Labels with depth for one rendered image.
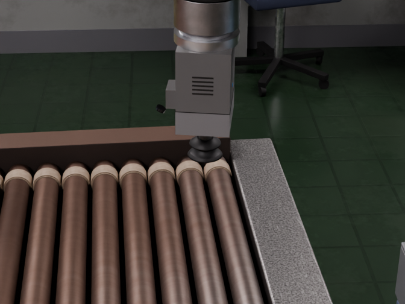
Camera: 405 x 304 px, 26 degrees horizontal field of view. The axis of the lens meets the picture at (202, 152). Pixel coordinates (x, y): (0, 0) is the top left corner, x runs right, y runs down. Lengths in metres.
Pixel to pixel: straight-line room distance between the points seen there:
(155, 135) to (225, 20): 0.65
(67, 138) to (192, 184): 0.25
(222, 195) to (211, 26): 0.55
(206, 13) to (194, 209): 0.53
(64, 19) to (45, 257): 3.25
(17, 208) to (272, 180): 0.43
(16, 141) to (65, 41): 2.98
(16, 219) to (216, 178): 0.35
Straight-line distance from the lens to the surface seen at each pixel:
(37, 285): 1.28
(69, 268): 1.30
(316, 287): 1.27
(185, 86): 0.99
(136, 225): 1.39
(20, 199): 1.48
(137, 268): 1.29
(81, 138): 1.59
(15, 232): 1.40
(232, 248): 1.33
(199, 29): 0.97
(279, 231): 1.38
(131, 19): 4.50
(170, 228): 1.38
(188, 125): 1.01
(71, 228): 1.39
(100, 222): 1.40
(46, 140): 1.59
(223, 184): 1.49
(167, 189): 1.48
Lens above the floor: 1.67
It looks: 28 degrees down
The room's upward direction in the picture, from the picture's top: straight up
